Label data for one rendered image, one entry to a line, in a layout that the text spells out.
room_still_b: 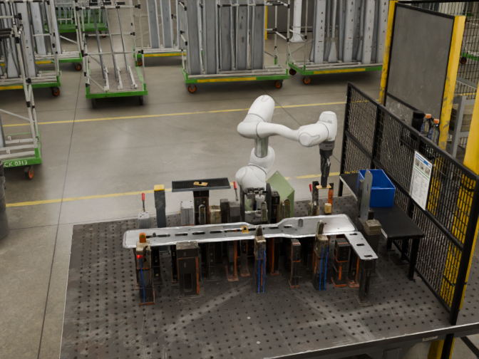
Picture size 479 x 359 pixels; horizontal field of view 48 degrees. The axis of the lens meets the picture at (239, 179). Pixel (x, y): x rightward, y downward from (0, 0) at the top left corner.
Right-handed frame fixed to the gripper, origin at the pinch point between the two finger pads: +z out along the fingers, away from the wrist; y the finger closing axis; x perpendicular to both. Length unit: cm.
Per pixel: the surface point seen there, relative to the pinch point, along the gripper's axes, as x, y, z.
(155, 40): -96, -961, 83
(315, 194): 0.0, -14.8, 16.3
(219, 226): -61, -6, 29
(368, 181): 26.5, 2.5, 1.2
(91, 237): -144, -57, 59
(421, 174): 54, 11, -5
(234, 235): -54, 6, 29
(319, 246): -8.2, 24.8, 28.6
